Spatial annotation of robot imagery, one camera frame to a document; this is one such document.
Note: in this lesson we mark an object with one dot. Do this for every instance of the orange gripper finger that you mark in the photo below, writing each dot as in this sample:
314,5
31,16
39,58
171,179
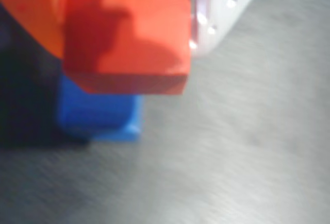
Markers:
31,15

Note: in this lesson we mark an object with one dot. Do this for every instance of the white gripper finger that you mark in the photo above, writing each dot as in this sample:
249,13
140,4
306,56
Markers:
221,10

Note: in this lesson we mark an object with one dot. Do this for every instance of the red cube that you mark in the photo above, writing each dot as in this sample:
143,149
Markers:
129,36

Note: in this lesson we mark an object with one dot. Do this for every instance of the blue cube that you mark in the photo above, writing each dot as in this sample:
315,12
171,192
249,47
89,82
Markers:
103,113

